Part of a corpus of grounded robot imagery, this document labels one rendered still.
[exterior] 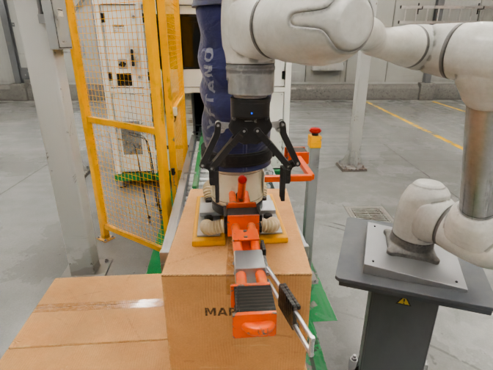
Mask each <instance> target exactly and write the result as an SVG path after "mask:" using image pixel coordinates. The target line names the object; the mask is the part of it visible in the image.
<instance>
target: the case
mask: <svg viewBox="0 0 493 370"><path fill-rule="evenodd" d="M267 194H273V197H274V201H275V203H276V205H277V209H278V211H279V213H280V216H281V219H282V223H283V225H284V227H285V231H286V233H287V235H288V243H273V244H265V246H266V259H267V263H268V266H269V267H270V268H271V270H272V272H273V273H274V274H275V276H276V278H277V279H278V281H279V282H280V283H282V284H283V283H286V284H287V286H288V288H289V289H290V290H291V292H292V294H293V295H294V297H295V298H296V300H297V301H298V303H299V304H300V306H301V309H300V310H297V311H298V312H299V314H300V316H301V317H302V318H303V320H304V322H305V324H306V325H307V326H308V324H309V314H310V295H311V286H312V276H313V274H312V271H311V268H310V264H309V261H308V259H307V254H306V252H305V248H304V245H303V242H302V238H301V235H300V232H299V228H298V225H297V222H296V218H295V215H294V212H293V208H292V205H291V201H290V198H289V196H288V191H287V189H285V201H281V200H280V189H267ZM203 195H204V194H203V189H191V190H190V192H189V196H188V198H187V201H186V204H185V207H184V210H183V213H182V215H181V218H180V222H179V224H178V228H177V230H176V233H175V236H174V239H173V241H172V245H171V247H170V250H169V254H168V256H167V259H166V262H165V265H164V268H163V271H162V273H161V282H162V290H163V298H164V311H165V319H166V326H167V340H168V347H169V361H170V368H171V370H305V361H306V349H305V348H304V346H303V344H302V342H301V341H300V339H299V337H298V336H297V334H296V332H295V330H292V329H291V327H290V325H289V324H288V322H287V320H286V318H285V317H284V315H283V313H282V311H281V310H280V308H279V306H278V301H277V299H276V297H275V296H274V294H273V293H272V294H273V297H274V303H275V306H276V310H277V333H276V336H266V337H254V338H233V313H235V311H234V308H231V300H230V285H231V284H235V275H234V274H233V272H234V265H233V262H234V254H233V242H232V239H233V237H232V236H227V234H225V245H221V246H203V247H192V244H191V241H192V235H193V228H194V216H195V209H196V203H197V196H203Z"/></svg>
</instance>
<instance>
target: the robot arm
mask: <svg viewBox="0 0 493 370"><path fill-rule="evenodd" d="M221 33H222V47H223V49H224V54H225V58H226V73H227V83H228V90H227V91H228V94H230V95H233V96H231V97H230V112H231V118H230V122H229V123H226V122H221V121H220V120H217V121H216V122H215V130H214V133H213V135H212V137H211V140H210V142H209V143H208V146H207V148H206V149H205V152H204V154H203V156H202V158H201V160H200V168H205V169H207V170H208V171H209V184H210V185H211V186H215V195H216V203H219V167H217V166H218V165H219V164H220V163H221V162H222V160H223V159H224V158H225V157H226V155H227V154H228V153H229V152H230V151H231V150H232V149H233V148H234V147H235V146H236V145H237V144H238V142H240V143H241V144H243V145H247V144H250V143H251V144H254V145H258V143H261V142H262V141H263V143H264V144H265V145H266V146H267V147H268V148H269V150H270V151H271V152H272V153H273V154H274V155H275V156H276V157H277V158H278V160H279V161H280V162H281V163H282V164H283V165H280V200H281V201H285V184H289V183H290V182H291V170H292V168H293V167H298V166H300V164H301V163H300V161H299V158H298V156H297V155H296V152H295V150H294V148H293V146H292V144H291V141H290V139H289V137H288V135H287V133H286V124H285V121H284V120H283V119H280V120H278V121H274V122H271V121H270V97H269V96H268V95H270V94H272V93H273V92H274V70H275V66H274V63H275V60H276V59H278V60H280V61H283V62H290V63H296V64H300V65H309V66H326V65H332V64H335V63H340V62H344V61H346V60H347V59H349V58H350V57H352V56H353V55H355V54H356V53H357V52H358V51H361V52H362V53H363V54H365V55H368V56H371V57H376V58H379V59H383V60H385V61H388V62H391V63H392V64H394V65H397V66H399V67H402V68H408V69H410V70H420V71H421V72H423V73H427V74H431V75H433V76H438V77H440V78H444V79H450V80H454V81H455V85H456V87H457V89H458V91H459V94H460V96H461V99H462V101H463V102H464V103H465V105H466V110H465V121H464V142H463V153H462V164H461V185H460V196H459V201H457V202H456V203H455V202H454V201H453V200H452V199H450V196H451V194H450V192H449V190H448V188H447V187H446V186H444V184H442V183H441V182H439V181H435V180H432V179H427V178H421V179H417V180H416V181H414V182H413V183H412V184H410V185H408V187H407V188H406V190H405V191H404V192H403V194H402V195H401V198H400V200H399V202H398V206H397V209H396V212H395V217H394V221H393V226H392V230H391V229H388V228H386V229H384V232H383V233H384V235H385V236H386V241H387V254H388V255H391V256H400V257H404V258H410V259H414V260H418V261H425V262H429V263H431V264H435V265H438V264H439V262H440V259H439V258H438V257H437V254H436V253H435V250H434V244H437V245H439V246H440V247H441V248H443V249H444V250H446V251H448V252H449V253H451V254H453V255H455V256H457V257H458V258H460V259H462V260H464V261H466V262H469V263H471V264H473V265H476V266H479V267H482V268H485V269H493V22H490V21H480V22H475V23H437V24H434V25H429V24H409V25H405V26H395V27H384V24H383V23H382V22H381V21H380V20H379V19H378V18H375V17H374V13H373V6H372V4H371V2H370V0H222V8H221ZM227 128H228V129H229V130H230V131H231V132H232V134H233V135H232V136H231V138H230V139H229V141H228V142H227V143H226V144H225V146H224V147H223V148H222V149H221V150H220V151H219V152H218V153H217V155H216V156H215V157H214V158H213V160H212V161H211V162H209V161H208V160H209V158H210V156H211V154H212V152H213V150H214V148H215V146H216V144H217V142H218V140H219V137H220V134H221V133H224V131H225V129H227ZM271 128H275V131H276V132H279V133H280V136H281V137H282V140H283V142H284V143H285V147H286V148H287V150H288V152H289V154H290V156H291V160H290V161H288V160H287V159H286V158H285V157H284V155H283V154H282V153H281V152H280V150H279V149H278V148H277V147H276V145H275V144H274V143H273V142H272V141H271V140H270V139H269V137H268V136H267V134H268V133H269V132H270V130H271Z"/></svg>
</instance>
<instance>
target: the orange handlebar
mask: <svg viewBox="0 0 493 370"><path fill-rule="evenodd" d="M298 158H299V161H300V163H301V164H300V167H301V169H302V171H303V172H304V174H291V181H311V180H314V177H315V175H314V173H313V172H312V170H311V169H310V168H309V167H308V165H307V164H306V162H305V161H304V159H303V158H302V157H301V156H298ZM264 182H280V175H265V181H264ZM229 202H230V203H237V202H236V196H235V192H234V191H230V192H229ZM244 202H250V199H249V193H248V191H246V193H245V201H244ZM231 228H232V237H233V239H232V242H233V254H234V251H235V250H260V244H259V240H260V239H259V235H258V230H257V229H256V227H255V223H253V222H250V223H248V224H247V229H245V230H240V225H239V224H238V223H233V224H232V226H231ZM255 278H256V283H266V282H268V281H267V278H266V272H264V271H263V270H258V271H257V272H256V273H255ZM235 279H236V283H247V276H246V273H245V272H243V271H239V272H237V273H236V274H235ZM274 327H275V323H274V322H273V321H270V320H266V321H263V322H244V323H243V324H242V326H241V329H242V330H243V331H244V332H245V333H247V334H249V335H252V336H262V335H267V334H269V333H270V332H271V331H272V330H273V329H274Z"/></svg>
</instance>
